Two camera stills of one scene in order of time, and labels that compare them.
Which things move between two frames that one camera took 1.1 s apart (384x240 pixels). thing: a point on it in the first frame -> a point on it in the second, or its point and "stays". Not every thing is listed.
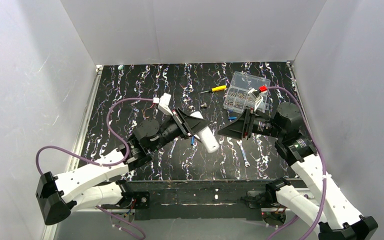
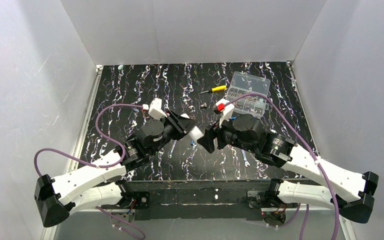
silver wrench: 239,142 stays
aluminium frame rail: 51,230 stays
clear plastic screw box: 246,90 stays
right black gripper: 247,123 -> 217,137
